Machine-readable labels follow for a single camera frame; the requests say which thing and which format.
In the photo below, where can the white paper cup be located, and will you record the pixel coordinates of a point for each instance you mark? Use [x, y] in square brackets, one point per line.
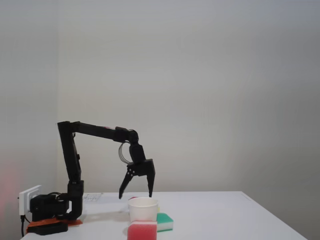
[143, 210]

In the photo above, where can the printed label sheet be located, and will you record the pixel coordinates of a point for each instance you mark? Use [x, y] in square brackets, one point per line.
[92, 197]

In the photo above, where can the green sponge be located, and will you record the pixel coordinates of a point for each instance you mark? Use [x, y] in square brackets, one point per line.
[165, 220]

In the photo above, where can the pink sponge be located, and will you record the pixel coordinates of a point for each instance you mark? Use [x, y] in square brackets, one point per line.
[142, 231]

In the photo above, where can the black table clamp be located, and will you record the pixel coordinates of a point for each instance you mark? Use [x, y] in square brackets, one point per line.
[48, 228]

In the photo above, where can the white power outlet block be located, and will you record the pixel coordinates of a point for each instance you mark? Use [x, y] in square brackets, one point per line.
[26, 200]

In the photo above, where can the orange base plate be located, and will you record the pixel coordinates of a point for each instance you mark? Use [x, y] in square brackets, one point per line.
[75, 222]

